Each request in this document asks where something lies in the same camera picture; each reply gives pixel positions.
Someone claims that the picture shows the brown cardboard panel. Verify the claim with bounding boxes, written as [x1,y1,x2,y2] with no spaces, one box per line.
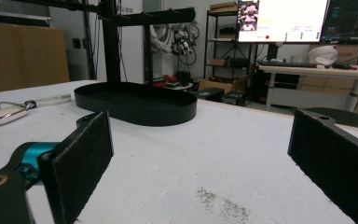
[0,21,71,95]

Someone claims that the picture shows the white cap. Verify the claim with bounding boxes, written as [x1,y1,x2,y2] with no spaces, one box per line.
[308,44,339,66]

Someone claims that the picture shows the black keyboard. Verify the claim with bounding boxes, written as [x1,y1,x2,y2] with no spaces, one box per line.
[258,60,319,69]

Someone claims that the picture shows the black jewelry stand with tray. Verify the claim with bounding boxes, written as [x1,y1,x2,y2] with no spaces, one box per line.
[12,0,199,127]

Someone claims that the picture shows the monitor with white screen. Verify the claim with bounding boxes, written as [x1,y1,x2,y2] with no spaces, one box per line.
[236,0,330,44]

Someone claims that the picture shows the white key fob with carabiner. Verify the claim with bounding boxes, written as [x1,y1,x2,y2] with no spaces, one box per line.
[0,101,32,127]

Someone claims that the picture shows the red and black items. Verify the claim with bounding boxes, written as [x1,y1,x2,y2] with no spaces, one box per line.
[153,74,195,91]

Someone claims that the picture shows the flat cardboard box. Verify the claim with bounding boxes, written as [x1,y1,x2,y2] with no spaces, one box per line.
[209,1,239,14]

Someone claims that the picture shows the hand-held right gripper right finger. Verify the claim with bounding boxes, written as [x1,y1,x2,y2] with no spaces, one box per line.
[286,108,358,224]

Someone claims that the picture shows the clear acrylic tag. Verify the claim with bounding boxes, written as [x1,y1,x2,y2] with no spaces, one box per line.
[24,93,73,110]

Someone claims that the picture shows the black box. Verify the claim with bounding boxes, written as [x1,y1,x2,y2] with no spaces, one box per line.
[195,87,226,103]

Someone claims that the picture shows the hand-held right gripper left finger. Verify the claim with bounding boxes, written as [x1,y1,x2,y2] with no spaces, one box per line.
[37,110,115,224]

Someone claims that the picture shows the white desk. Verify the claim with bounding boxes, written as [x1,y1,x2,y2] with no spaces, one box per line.
[258,63,358,113]

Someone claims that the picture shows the dark green box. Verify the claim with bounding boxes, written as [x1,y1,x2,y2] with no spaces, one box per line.
[221,90,250,107]

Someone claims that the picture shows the monitor with dark screen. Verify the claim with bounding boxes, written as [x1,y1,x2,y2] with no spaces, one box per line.
[320,0,358,45]

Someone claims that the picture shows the open cardboard box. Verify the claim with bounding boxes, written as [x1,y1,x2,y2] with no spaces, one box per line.
[198,74,251,93]

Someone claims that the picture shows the black metal shelf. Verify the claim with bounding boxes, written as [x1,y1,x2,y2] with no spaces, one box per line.
[202,8,259,79]

